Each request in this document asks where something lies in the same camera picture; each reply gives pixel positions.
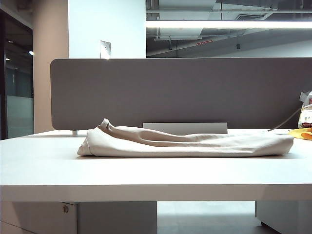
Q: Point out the beige T-shirt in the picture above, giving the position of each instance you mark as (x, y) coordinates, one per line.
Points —
(182, 146)

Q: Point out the round cabinet lock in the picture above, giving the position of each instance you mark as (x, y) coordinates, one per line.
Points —
(64, 208)

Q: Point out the ceiling air vent grille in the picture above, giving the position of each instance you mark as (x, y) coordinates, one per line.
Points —
(251, 16)

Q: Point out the yellow cloth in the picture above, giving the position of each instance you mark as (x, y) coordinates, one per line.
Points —
(301, 133)

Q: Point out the silver wall plate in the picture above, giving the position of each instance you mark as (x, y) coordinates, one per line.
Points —
(105, 48)

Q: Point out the white plastic snack bag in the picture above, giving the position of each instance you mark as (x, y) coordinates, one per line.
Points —
(307, 114)

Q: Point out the white drawer pedestal cabinet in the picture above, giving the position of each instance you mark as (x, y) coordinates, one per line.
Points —
(36, 219)

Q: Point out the red ceiling sign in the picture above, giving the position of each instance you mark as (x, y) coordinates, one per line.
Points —
(204, 42)

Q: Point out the grey-brown desk partition screen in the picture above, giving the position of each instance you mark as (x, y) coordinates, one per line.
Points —
(182, 92)

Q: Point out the white partition support bracket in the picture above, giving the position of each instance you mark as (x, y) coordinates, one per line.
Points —
(75, 133)

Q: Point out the white cabinet on castors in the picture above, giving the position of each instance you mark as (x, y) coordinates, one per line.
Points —
(287, 219)

